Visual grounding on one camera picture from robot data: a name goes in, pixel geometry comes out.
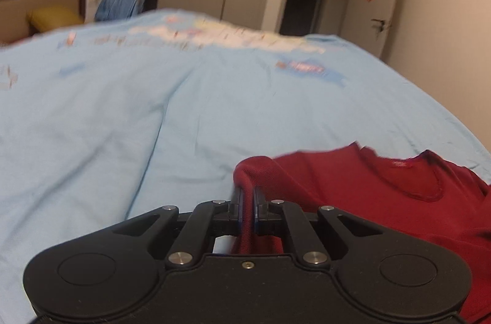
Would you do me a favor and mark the blue garment on chair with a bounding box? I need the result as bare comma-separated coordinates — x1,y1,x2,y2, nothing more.
94,0,145,22

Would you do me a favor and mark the black door handle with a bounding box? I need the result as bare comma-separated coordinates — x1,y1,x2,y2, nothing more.
370,18,391,37

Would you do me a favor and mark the white bedroom door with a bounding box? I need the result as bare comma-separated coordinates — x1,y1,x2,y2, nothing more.
339,0,397,58

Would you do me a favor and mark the light blue cartoon bedsheet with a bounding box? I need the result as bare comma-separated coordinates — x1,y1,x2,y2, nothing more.
1,9,490,323

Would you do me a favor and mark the dark red long-sleeve shirt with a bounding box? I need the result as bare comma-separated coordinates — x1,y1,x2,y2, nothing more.
233,143,490,323

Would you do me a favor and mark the mustard yellow pillow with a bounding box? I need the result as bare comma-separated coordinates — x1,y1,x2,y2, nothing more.
27,6,84,32

